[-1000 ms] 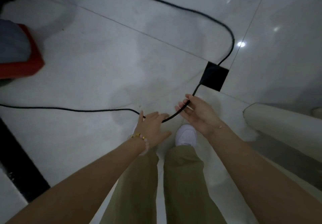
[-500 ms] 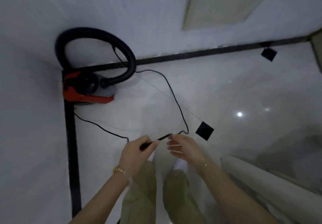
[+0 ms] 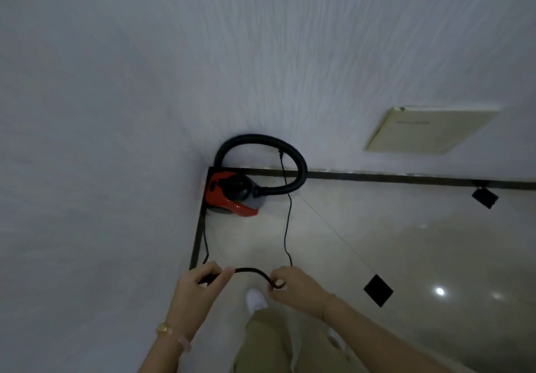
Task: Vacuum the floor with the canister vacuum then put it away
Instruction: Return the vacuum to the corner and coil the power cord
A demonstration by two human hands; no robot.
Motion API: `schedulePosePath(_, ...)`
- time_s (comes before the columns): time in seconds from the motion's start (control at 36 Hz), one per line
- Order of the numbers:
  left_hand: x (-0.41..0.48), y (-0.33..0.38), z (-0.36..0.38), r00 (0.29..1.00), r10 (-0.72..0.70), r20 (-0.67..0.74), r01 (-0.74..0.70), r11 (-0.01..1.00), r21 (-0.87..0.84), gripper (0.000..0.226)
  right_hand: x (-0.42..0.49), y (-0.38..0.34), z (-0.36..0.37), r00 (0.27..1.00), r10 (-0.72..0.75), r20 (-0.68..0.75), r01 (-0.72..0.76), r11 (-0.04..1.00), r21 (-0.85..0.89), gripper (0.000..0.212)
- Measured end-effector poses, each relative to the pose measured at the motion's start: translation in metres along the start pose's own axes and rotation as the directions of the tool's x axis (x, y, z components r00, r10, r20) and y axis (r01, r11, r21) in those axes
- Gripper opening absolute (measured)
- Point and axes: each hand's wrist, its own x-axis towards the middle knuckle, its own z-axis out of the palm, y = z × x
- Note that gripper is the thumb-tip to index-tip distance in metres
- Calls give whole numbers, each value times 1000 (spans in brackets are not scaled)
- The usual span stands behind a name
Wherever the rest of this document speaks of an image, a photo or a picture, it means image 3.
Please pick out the person's left hand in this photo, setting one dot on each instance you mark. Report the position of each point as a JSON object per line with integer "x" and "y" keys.
{"x": 194, "y": 297}

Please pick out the person's right hand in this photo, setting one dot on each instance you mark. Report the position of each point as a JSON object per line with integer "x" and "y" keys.
{"x": 301, "y": 291}

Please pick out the red and black vacuum cleaner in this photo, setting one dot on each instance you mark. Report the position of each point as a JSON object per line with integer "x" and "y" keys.
{"x": 228, "y": 193}

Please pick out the person's right forearm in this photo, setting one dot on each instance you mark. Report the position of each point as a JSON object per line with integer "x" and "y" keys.
{"x": 377, "y": 343}

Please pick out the white left shoe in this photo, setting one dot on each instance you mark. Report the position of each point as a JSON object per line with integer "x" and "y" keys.
{"x": 255, "y": 299}

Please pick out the white shoe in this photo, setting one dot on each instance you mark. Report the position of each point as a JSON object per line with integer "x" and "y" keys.
{"x": 255, "y": 299}
{"x": 336, "y": 339}

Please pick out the white right shoe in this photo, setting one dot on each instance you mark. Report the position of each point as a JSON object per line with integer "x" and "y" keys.
{"x": 336, "y": 339}

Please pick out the khaki trousers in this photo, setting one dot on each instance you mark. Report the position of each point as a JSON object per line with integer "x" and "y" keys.
{"x": 264, "y": 343}

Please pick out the cream wall panel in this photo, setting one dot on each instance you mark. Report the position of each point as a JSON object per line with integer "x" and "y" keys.
{"x": 431, "y": 130}

